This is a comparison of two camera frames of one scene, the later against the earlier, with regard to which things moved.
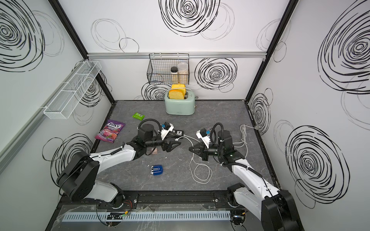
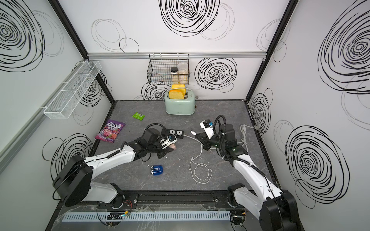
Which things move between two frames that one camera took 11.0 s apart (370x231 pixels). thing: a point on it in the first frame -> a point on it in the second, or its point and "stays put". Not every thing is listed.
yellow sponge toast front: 176,95 stays put
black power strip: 178,133 stays put
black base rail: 203,199 stays put
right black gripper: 202,152 -> 205,142
